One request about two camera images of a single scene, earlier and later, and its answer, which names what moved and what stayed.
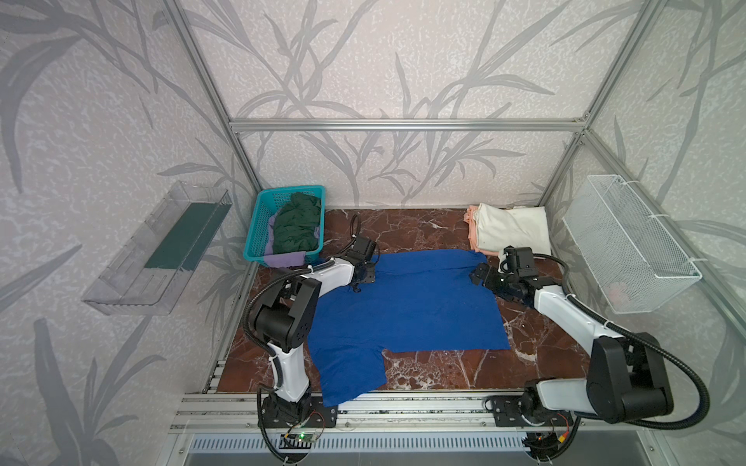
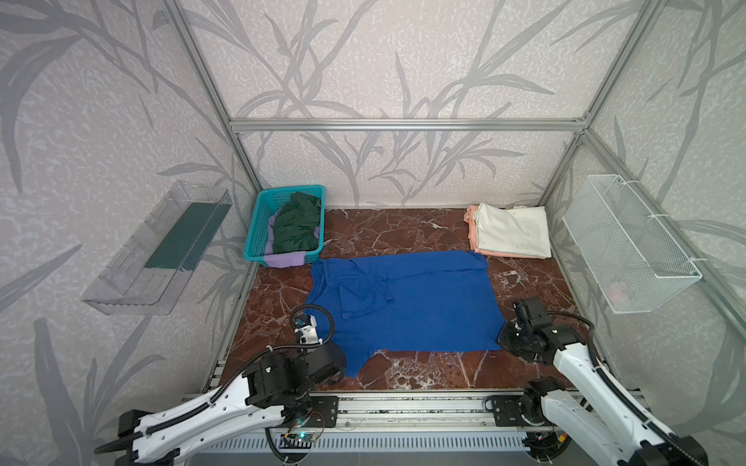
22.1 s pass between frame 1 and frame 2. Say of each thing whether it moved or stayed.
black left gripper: moved
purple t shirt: stayed
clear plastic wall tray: stayed
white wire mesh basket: stayed
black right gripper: moved
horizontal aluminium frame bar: stayed
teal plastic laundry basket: stayed
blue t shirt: moved
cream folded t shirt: stayed
